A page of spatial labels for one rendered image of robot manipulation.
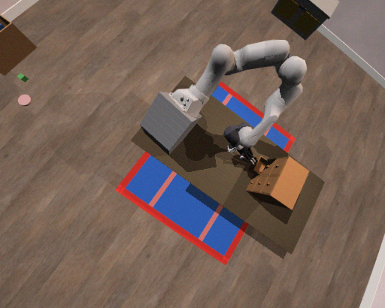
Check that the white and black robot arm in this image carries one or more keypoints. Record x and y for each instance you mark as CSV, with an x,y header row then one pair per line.
x,y
225,62

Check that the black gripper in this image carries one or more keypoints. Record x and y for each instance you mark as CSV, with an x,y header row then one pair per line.
x,y
247,154

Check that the brown wooden chest of drawers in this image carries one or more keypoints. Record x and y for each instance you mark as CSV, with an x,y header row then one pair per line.
x,y
288,186

